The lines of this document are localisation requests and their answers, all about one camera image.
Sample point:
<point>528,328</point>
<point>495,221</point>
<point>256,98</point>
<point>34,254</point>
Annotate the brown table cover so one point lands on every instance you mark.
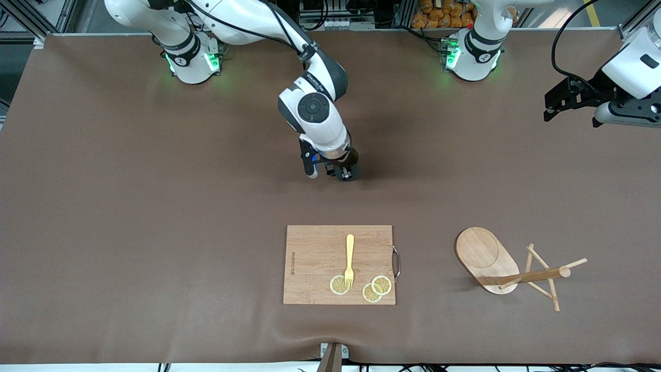
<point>155,289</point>

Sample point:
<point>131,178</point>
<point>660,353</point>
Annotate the bamboo cutting board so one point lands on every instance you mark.
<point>315,258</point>

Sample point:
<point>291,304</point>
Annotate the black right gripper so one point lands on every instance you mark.
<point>347,168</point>

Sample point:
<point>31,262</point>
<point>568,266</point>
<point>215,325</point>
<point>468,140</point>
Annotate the bag of orange snacks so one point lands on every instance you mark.
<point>439,15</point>

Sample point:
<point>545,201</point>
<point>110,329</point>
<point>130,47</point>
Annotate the yellow fork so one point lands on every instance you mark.
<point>350,253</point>

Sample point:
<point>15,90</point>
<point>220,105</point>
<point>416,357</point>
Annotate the aluminium frame strut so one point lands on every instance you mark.
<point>632,17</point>
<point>64,15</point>

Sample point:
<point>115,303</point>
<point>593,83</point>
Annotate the camera mount post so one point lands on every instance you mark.
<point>333,359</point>

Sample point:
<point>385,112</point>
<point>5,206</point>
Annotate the dark green cup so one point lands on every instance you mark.
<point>355,157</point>

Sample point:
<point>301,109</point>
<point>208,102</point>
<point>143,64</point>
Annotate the wooden cup rack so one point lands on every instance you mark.
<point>483,253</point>

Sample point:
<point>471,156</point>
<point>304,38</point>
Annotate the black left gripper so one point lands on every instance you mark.
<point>594,88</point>

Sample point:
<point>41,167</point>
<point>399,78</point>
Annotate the grey control box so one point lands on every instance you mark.
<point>341,23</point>

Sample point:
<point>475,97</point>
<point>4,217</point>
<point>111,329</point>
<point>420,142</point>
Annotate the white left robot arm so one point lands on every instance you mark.
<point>475,64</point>

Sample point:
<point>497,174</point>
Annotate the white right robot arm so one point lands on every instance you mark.
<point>315,124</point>

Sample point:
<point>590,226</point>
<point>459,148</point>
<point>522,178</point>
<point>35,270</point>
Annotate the lemon slice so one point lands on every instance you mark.
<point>367,295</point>
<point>383,284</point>
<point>336,285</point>

